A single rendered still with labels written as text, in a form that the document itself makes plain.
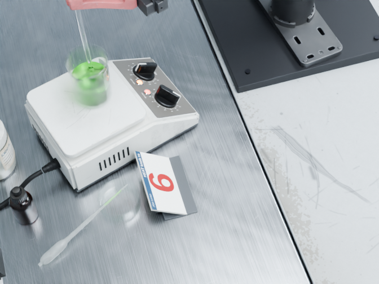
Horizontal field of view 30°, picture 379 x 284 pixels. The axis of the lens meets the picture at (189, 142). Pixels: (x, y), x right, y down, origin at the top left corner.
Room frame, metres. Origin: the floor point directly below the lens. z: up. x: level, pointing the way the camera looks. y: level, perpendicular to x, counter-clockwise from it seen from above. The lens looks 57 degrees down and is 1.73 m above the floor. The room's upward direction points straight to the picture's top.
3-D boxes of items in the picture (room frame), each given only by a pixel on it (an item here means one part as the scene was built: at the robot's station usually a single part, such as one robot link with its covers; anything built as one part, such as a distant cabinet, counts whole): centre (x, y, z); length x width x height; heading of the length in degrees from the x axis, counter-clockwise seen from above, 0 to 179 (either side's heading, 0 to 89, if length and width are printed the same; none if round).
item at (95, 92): (0.55, 0.13, 1.02); 0.06 x 0.05 x 0.08; 164
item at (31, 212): (0.42, 0.21, 0.93); 0.03 x 0.03 x 0.07
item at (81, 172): (0.55, 0.11, 0.94); 0.22 x 0.13 x 0.08; 124
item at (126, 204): (0.44, 0.09, 0.91); 0.06 x 0.06 x 0.02
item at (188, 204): (0.46, 0.03, 0.92); 0.09 x 0.06 x 0.04; 16
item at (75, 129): (0.54, 0.13, 0.98); 0.12 x 0.12 x 0.01; 34
